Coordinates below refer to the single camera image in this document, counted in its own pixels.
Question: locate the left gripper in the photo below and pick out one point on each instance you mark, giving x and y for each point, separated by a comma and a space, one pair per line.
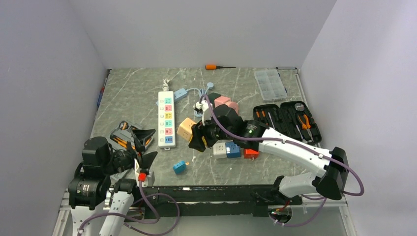
144, 160

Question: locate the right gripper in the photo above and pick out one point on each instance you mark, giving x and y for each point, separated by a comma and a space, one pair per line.
196, 142

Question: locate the orange cube adapter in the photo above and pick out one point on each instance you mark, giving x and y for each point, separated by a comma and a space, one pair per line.
185, 129

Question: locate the grey tool case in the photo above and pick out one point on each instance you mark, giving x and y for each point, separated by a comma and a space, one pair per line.
118, 138

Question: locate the white and blue cube adapter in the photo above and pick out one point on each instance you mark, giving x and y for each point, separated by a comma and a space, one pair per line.
226, 150

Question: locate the pink cube socket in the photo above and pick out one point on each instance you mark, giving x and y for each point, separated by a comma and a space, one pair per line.
222, 100

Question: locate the red cube adapter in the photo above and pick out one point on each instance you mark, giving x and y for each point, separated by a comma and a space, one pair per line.
250, 154

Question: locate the white power strip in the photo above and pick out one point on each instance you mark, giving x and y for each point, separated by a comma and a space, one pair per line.
166, 117

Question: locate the clear plastic organizer box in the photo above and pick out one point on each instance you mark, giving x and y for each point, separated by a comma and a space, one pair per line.
270, 85

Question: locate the black tool case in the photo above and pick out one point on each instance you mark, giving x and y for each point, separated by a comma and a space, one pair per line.
293, 119

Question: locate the dark green cube adapter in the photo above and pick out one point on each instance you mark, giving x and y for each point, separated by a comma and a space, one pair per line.
212, 97

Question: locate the light blue power strip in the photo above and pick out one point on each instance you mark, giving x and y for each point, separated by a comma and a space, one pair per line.
179, 94

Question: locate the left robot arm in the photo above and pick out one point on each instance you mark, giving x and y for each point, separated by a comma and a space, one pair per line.
88, 189

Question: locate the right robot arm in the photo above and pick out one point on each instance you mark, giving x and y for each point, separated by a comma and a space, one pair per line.
327, 169

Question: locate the blue red pen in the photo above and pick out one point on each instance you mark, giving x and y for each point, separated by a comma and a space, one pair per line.
101, 93

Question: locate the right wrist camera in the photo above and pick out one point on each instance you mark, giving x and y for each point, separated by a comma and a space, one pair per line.
205, 109

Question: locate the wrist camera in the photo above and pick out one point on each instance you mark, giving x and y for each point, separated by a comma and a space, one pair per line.
205, 109
143, 179

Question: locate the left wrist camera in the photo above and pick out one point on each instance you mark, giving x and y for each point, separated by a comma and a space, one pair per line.
143, 179

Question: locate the orange handled screwdriver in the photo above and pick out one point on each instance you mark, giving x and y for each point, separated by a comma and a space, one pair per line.
215, 67

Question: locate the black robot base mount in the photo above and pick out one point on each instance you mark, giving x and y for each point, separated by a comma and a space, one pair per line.
213, 200

